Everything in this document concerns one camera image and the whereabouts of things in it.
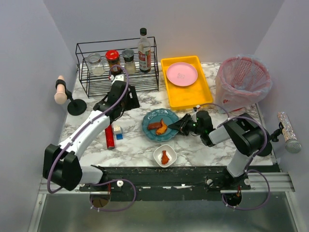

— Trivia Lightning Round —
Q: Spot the black mounting base rail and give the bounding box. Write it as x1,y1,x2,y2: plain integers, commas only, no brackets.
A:
79,165,283,202

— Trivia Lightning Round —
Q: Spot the blue toy brick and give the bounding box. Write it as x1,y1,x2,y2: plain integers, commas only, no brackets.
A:
115,133,123,140

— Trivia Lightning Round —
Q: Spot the black wire rack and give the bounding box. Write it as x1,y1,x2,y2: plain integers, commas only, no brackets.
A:
75,36,159,98

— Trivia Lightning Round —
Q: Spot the beige handle on black stand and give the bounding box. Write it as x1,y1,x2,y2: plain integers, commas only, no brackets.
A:
54,75,87,116

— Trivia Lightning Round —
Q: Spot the yellow plastic tray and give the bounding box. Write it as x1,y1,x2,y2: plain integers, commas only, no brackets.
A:
161,56,213,110

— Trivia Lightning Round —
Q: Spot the small white square dish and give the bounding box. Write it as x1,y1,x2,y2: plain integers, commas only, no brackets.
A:
153,145,178,168

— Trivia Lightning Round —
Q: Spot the dark sauce glass bottle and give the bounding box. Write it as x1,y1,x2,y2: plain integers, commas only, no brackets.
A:
138,28,151,73

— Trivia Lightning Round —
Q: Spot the right aluminium extrusion rail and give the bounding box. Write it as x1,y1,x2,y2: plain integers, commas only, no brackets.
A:
220,172,295,194

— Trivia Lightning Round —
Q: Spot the brown grilled meat toy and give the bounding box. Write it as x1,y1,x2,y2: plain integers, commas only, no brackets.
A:
147,122,161,130

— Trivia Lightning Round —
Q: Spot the white toy brick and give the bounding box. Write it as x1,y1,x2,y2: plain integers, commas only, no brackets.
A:
113,125,122,135

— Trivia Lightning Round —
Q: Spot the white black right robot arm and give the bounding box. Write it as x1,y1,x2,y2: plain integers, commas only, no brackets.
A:
168,110,269,178

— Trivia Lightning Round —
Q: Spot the pink round plate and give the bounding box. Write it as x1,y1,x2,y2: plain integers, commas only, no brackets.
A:
166,62,198,87

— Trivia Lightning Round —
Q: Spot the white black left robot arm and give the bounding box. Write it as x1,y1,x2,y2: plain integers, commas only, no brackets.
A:
42,80,140,193

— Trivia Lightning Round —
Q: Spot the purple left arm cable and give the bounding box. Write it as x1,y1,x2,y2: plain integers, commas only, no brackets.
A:
46,64,137,213

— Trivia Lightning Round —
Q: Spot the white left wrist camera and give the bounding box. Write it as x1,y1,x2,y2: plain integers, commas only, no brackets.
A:
109,74,126,85

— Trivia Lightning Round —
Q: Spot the grey cap salt grinder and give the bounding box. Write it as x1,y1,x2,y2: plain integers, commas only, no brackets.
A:
122,48,136,74

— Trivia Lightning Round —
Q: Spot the glitter microphone on stand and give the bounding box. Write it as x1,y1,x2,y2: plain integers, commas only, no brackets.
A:
268,112,302,154

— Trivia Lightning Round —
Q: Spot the aluminium extrusion rail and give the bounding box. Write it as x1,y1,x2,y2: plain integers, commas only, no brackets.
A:
220,172,295,194
39,178,85,194

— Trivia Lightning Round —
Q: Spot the fried chicken drumstick toy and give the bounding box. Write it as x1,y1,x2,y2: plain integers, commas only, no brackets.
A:
161,150,170,165

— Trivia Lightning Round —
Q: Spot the pink mesh waste basket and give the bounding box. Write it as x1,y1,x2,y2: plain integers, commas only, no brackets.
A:
215,55,273,112

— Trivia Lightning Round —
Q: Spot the teal glass plate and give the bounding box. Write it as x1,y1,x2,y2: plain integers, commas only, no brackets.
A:
142,108,179,142

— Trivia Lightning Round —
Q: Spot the red lid sauce jar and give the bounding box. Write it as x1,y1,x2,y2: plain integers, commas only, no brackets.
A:
105,50,122,76

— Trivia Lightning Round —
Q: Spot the clear glass salt jar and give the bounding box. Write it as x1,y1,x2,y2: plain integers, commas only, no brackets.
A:
87,53,105,76

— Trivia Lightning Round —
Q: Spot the red cylindrical can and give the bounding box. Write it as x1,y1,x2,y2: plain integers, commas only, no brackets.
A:
105,125,115,150

